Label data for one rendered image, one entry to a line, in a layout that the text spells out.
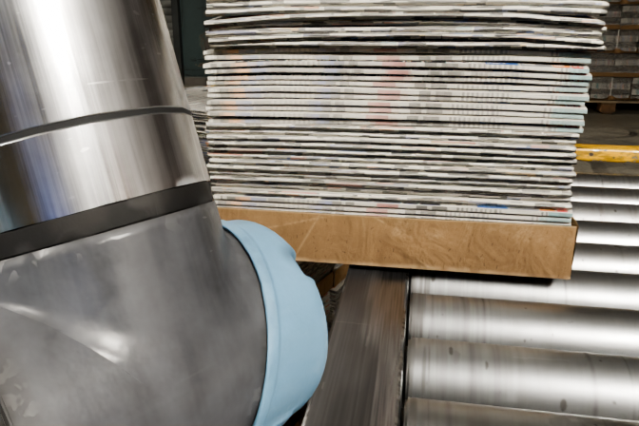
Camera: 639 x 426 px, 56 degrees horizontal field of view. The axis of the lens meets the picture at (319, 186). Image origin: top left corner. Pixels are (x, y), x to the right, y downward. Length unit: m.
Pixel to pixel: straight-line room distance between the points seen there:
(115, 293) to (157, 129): 0.05
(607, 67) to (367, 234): 6.25
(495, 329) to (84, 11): 0.35
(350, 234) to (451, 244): 0.08
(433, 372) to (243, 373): 0.22
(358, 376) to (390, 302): 0.09
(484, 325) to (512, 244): 0.07
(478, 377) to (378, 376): 0.06
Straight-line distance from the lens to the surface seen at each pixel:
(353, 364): 0.37
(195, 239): 0.17
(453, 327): 0.44
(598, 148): 0.92
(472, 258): 0.48
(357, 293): 0.45
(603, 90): 6.69
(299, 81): 0.46
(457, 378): 0.39
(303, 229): 0.48
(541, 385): 0.39
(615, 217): 0.71
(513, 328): 0.45
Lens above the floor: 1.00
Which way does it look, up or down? 16 degrees down
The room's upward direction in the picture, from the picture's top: straight up
